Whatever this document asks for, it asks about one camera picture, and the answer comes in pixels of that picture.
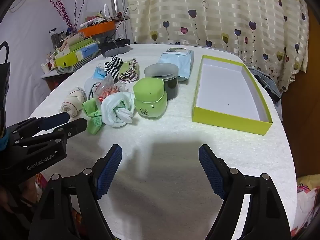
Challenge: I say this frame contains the beige rolled towel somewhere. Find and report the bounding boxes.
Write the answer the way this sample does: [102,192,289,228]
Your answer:
[61,34,85,50]

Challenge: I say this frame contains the grey black headset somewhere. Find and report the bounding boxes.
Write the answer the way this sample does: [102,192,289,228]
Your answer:
[100,37,131,57]

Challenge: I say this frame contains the floral printed bedding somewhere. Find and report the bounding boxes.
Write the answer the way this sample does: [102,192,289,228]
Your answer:
[295,175,320,235]

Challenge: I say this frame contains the wooden wardrobe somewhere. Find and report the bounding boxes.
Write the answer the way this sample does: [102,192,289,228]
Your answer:
[280,5,320,180]

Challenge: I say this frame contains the cream sock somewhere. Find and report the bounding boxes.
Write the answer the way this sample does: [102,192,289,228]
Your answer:
[61,87,87,118]

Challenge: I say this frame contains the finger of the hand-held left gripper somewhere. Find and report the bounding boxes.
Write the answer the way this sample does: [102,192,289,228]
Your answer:
[11,119,88,153]
[6,112,71,140]

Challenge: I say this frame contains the lime green storage box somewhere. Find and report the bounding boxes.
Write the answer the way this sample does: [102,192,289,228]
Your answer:
[55,51,83,68]

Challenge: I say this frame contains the clear plastic packet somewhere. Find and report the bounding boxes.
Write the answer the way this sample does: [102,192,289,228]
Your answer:
[96,76,125,103]

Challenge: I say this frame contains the blue face mask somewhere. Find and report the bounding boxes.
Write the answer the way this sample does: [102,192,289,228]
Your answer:
[92,65,108,80]

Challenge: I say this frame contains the green sock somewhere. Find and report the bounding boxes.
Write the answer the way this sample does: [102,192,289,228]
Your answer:
[82,99,104,135]

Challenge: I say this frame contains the pink flower branches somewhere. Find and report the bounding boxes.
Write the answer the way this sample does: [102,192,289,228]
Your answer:
[49,0,93,34]

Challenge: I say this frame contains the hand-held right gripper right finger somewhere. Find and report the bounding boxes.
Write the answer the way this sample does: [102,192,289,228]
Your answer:
[199,144,293,240]

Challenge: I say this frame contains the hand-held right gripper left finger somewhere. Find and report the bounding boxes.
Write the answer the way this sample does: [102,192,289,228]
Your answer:
[30,144,123,240]

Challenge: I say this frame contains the clutter of small toiletries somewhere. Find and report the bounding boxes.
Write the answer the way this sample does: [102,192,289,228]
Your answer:
[80,4,115,28]

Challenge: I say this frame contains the green round lid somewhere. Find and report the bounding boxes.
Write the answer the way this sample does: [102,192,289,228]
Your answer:
[132,78,168,120]

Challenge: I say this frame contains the white fluffy blanket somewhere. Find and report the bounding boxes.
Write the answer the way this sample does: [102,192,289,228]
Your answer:
[29,44,298,240]

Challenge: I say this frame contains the cluttered side table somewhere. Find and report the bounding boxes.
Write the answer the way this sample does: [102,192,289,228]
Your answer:
[41,67,75,92]

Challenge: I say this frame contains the orange tray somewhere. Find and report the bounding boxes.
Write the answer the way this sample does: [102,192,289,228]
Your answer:
[77,21,116,37]

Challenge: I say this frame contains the light blue sock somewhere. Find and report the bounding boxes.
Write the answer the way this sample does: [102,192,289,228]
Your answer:
[101,92,136,127]

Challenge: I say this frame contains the blue tissue pack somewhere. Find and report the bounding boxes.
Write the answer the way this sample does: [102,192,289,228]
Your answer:
[76,42,98,60]

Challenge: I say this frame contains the cream curtain with hearts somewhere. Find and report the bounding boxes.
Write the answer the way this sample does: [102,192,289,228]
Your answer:
[125,0,309,93]

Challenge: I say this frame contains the lime green shallow box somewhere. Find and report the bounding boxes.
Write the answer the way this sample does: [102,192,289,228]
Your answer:
[192,54,273,136]

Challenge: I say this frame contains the white carton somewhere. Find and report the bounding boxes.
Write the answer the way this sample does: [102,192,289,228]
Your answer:
[58,47,78,57]

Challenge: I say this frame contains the green carton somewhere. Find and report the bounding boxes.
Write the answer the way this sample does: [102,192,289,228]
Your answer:
[69,38,97,52]

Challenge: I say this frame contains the light blue wet wipes pack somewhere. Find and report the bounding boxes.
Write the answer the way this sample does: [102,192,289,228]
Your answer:
[157,47,195,82]

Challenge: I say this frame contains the striped patterned tray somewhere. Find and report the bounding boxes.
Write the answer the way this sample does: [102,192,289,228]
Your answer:
[56,50,102,74]

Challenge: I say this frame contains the green pouch with lace trim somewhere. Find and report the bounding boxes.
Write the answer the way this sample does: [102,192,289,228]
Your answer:
[118,58,140,83]

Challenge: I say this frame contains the black white striped sock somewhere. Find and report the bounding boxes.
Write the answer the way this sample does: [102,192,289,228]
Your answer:
[104,56,123,82]

